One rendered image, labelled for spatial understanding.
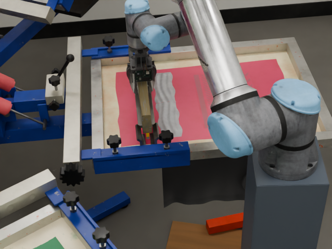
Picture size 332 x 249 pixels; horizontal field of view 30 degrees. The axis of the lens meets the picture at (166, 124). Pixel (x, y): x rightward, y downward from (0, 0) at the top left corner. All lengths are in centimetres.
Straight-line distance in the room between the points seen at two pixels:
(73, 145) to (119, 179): 135
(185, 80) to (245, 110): 89
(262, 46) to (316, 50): 180
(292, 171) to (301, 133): 11
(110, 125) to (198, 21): 76
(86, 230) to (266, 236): 49
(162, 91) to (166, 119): 15
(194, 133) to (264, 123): 66
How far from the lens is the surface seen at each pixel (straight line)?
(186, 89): 223
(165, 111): 212
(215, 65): 143
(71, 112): 204
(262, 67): 235
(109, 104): 218
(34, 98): 212
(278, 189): 157
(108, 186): 322
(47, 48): 427
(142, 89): 204
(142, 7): 189
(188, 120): 210
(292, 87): 148
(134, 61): 202
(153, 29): 181
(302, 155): 154
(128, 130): 207
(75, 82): 216
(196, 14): 145
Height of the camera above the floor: 232
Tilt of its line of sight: 41 degrees down
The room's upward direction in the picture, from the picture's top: 3 degrees counter-clockwise
